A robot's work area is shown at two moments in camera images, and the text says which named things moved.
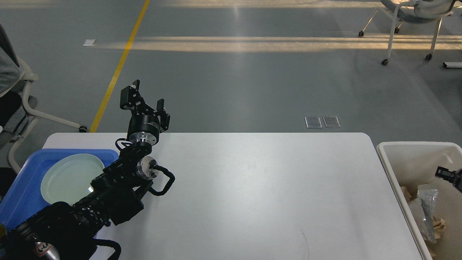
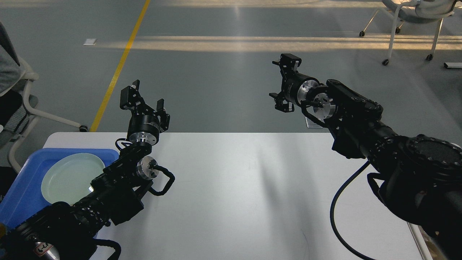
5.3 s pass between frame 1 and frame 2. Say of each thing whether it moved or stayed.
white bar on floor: stayed
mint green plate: stayed
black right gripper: moved
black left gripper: stayed
